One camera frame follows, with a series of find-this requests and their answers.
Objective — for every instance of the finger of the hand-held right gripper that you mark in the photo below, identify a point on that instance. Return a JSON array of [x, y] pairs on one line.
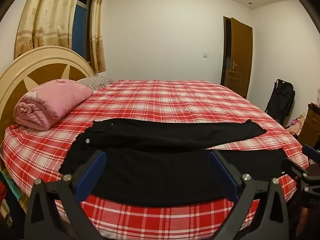
[[293, 167], [312, 153]]

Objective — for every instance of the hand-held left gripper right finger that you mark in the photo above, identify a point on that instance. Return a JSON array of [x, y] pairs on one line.
[[222, 172]]

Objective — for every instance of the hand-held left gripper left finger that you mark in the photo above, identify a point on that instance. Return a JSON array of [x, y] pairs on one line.
[[90, 177]]

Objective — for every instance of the black pants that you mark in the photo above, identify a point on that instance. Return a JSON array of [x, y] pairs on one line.
[[150, 170]]

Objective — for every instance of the wooden cabinet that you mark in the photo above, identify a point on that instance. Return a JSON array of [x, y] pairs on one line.
[[310, 125]]

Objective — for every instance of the pile of light clothes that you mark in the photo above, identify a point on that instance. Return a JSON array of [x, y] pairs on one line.
[[296, 127]]

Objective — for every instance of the teal cloth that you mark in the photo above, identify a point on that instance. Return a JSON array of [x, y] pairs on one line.
[[13, 190]]

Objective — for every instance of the bed with red plaid sheet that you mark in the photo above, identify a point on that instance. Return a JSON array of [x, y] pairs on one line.
[[175, 100]]

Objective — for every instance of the pink folded quilt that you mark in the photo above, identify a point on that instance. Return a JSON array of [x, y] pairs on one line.
[[55, 97]]

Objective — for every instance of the red cloth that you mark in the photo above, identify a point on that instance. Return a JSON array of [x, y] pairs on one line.
[[3, 191]]

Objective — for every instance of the grey patterned pillow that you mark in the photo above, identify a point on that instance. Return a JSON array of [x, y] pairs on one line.
[[96, 82]]

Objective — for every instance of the brown wooden door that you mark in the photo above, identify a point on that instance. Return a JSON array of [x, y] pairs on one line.
[[241, 55]]

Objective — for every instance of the cream and brown headboard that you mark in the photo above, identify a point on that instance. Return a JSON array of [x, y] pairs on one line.
[[45, 60]]

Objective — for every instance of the narrow beige floral curtain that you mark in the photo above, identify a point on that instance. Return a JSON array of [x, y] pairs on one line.
[[98, 30]]

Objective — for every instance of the window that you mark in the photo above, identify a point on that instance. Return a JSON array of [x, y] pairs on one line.
[[81, 22]]

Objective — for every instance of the wide beige floral curtain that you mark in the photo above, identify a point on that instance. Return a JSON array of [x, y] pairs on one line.
[[47, 15]]

